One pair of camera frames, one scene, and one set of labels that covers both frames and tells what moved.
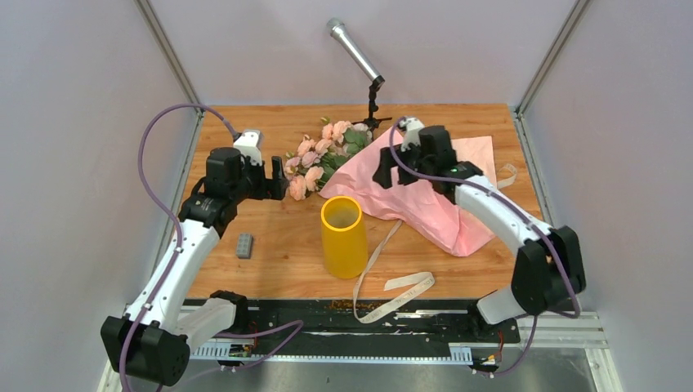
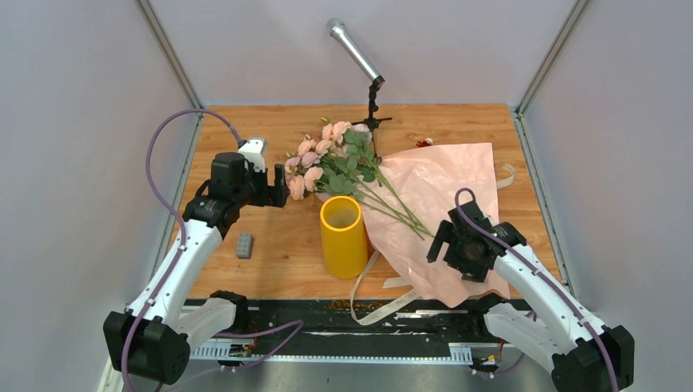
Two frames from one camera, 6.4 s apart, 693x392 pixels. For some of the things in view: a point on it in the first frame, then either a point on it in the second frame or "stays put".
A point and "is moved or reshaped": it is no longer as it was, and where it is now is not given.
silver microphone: x=337 y=28 stays put
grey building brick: x=244 y=246 stays put
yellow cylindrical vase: x=344 y=238 stays put
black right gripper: x=385 y=173 → x=471 y=270
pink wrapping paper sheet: x=441 y=219 is moved or reshaped
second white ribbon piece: x=507 y=181 stays put
